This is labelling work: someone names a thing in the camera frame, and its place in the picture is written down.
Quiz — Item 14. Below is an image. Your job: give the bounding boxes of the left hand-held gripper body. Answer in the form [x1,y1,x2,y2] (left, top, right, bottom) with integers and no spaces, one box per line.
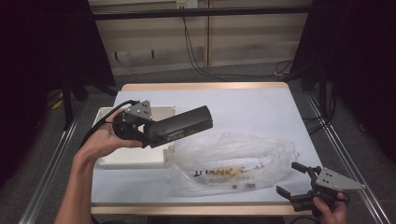
[112,99,153,144]

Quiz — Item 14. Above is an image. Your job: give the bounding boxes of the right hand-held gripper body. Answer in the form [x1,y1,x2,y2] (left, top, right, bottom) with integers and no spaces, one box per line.
[289,166,366,213]

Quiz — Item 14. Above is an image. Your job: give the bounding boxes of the white plastic tray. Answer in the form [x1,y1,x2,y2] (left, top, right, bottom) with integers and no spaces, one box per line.
[92,105,178,170]

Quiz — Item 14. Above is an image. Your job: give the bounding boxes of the long black box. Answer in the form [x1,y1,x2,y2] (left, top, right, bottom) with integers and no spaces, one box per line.
[146,105,215,149]

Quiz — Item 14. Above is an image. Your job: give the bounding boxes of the clear plastic bag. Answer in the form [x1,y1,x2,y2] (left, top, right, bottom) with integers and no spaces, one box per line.
[169,132,301,198]

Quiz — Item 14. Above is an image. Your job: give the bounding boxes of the person's right hand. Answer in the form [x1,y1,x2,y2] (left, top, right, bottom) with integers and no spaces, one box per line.
[312,189,349,224]

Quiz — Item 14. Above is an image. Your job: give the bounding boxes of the person's left hand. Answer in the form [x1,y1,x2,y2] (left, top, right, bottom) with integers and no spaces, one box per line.
[73,108,144,166]

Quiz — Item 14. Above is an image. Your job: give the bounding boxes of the banana peel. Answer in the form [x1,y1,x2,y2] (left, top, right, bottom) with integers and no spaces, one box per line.
[218,166,244,177]

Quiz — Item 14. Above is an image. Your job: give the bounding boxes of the black stand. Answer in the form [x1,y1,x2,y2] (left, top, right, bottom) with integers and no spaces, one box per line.
[61,74,82,131]

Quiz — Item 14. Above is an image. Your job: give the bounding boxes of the yellow strip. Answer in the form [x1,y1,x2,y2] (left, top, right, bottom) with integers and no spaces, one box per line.
[50,98,64,111]

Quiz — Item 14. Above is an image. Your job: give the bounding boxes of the white table mat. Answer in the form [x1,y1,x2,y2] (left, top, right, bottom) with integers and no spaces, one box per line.
[91,88,324,205]

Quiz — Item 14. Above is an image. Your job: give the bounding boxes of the dark curtain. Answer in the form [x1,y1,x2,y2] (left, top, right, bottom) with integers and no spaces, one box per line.
[290,0,396,162]
[0,0,117,188]

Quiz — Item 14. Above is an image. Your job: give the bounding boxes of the black horizontal bar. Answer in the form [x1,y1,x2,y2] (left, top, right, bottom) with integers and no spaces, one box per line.
[92,5,312,21]

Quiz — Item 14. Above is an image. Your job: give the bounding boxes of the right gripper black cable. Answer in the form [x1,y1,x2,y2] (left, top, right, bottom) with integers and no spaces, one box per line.
[337,189,351,203]

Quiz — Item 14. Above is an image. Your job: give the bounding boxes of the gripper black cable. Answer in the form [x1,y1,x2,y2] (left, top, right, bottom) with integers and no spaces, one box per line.
[79,99,140,147]
[337,189,351,203]

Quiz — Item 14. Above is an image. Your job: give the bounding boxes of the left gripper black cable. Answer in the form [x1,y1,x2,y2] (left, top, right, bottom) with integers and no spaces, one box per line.
[79,99,140,147]

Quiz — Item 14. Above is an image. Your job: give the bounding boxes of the metal floor rail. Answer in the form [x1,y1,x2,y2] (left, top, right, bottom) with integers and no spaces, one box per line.
[304,91,390,224]
[18,115,82,224]

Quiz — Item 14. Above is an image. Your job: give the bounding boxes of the black floor cables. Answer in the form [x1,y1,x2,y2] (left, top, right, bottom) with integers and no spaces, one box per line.
[302,90,338,135]

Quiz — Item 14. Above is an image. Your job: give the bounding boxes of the black wall cable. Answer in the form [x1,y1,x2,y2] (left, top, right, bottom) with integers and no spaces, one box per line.
[181,17,295,80]

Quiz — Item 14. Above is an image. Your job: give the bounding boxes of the white wall socket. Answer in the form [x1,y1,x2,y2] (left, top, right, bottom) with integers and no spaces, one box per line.
[176,0,200,9]

